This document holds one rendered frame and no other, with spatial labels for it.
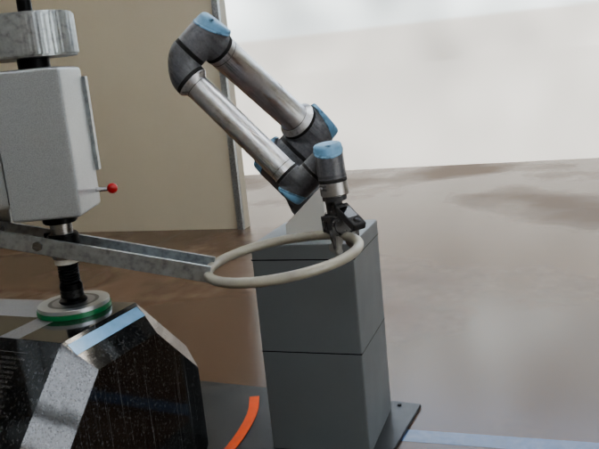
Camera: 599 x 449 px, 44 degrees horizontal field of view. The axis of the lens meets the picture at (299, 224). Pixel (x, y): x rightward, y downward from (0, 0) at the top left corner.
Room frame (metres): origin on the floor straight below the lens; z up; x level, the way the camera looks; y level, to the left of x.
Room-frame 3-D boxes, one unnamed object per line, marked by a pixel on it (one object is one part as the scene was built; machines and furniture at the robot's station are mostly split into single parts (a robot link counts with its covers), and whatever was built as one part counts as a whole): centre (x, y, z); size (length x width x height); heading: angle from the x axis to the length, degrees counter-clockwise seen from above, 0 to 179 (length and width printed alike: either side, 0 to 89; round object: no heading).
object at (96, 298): (2.16, 0.71, 0.85); 0.21 x 0.21 x 0.01
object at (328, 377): (2.81, -0.06, 0.42); 0.50 x 0.50 x 0.85; 70
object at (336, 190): (2.28, -0.12, 1.10); 0.10 x 0.09 x 0.05; 119
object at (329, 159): (2.28, -0.11, 1.18); 0.10 x 0.09 x 0.12; 179
